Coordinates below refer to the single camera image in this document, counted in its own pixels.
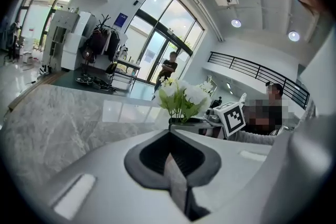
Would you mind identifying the blue poster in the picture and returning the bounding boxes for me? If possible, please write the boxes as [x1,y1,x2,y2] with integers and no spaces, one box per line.
[114,12,129,28]

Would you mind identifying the white cabinet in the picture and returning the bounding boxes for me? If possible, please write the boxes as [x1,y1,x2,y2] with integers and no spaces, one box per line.
[41,9,98,71]

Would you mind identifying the white artificial flowers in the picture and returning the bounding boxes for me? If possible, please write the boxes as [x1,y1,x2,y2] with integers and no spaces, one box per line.
[156,77,212,124]

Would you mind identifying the coat rack with clothes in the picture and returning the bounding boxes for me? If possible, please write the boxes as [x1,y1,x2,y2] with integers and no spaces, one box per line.
[80,14,122,77]

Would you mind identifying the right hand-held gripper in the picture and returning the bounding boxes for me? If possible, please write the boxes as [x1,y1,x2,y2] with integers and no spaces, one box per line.
[169,101,247,138]

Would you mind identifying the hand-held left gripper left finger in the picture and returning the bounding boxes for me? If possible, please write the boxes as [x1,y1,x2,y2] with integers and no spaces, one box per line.
[47,129,186,224]

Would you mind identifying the gray marble table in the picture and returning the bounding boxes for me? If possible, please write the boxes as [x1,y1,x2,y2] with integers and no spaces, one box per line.
[0,84,174,187]

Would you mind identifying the glass entrance door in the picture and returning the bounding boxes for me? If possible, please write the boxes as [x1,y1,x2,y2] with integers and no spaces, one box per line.
[19,0,74,52]

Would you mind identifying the large arched glass window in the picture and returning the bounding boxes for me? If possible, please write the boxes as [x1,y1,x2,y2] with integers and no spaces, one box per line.
[123,0,205,87]

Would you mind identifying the black railing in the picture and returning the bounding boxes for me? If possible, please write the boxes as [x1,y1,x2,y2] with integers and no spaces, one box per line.
[207,51,311,111]

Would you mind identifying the white cart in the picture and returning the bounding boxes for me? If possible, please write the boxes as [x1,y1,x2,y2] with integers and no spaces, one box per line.
[111,57,142,92]

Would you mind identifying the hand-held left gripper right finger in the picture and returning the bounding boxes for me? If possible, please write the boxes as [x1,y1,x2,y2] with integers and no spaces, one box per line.
[170,129,274,224]

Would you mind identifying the person's right forearm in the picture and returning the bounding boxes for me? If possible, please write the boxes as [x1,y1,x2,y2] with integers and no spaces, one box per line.
[225,130,276,146]

